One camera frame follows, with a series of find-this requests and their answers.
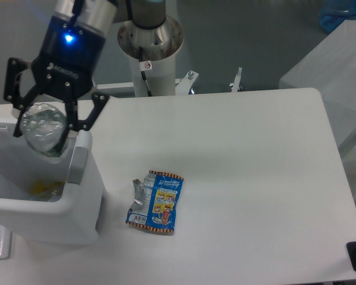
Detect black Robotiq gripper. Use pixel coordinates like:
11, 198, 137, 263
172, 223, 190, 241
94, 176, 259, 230
3, 16, 110, 152

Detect yellow trash in bin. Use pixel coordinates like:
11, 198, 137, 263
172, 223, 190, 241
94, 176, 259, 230
29, 181, 65, 196

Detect blue water jug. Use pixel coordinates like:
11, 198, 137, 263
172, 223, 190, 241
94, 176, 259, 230
319, 0, 356, 34

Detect crushed clear plastic bottle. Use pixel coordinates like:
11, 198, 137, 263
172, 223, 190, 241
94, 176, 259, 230
20, 103, 66, 157

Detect white trash can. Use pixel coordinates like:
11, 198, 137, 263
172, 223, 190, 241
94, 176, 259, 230
0, 117, 106, 245

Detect blue snack wrapper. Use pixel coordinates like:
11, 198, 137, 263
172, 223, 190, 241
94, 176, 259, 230
125, 170, 184, 235

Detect white covered side table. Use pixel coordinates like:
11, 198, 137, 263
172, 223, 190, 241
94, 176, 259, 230
279, 20, 356, 205

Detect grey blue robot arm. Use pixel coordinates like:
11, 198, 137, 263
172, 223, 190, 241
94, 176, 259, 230
4, 1, 169, 151

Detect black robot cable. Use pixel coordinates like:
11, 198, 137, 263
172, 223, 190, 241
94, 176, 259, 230
138, 46, 153, 97

